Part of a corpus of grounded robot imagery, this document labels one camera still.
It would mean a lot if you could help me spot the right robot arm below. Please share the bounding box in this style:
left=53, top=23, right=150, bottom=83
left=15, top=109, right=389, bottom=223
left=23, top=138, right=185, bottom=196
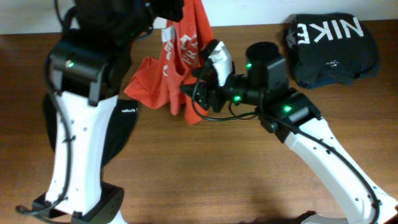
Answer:
left=180, top=40, right=397, bottom=223

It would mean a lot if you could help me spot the red soccer t-shirt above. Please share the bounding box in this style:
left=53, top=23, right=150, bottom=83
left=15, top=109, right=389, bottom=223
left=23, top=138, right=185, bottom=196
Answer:
left=124, top=0, right=215, bottom=124

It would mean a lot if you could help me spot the black athletic shirt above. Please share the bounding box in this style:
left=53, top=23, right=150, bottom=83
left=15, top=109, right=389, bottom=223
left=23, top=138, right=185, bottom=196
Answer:
left=42, top=94, right=139, bottom=168

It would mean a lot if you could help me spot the folded black Nike shirt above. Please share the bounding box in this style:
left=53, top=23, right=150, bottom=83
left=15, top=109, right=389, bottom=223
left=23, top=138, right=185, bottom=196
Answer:
left=283, top=12, right=381, bottom=89

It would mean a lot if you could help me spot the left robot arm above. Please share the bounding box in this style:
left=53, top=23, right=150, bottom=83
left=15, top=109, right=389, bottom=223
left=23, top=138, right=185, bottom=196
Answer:
left=18, top=1, right=184, bottom=223

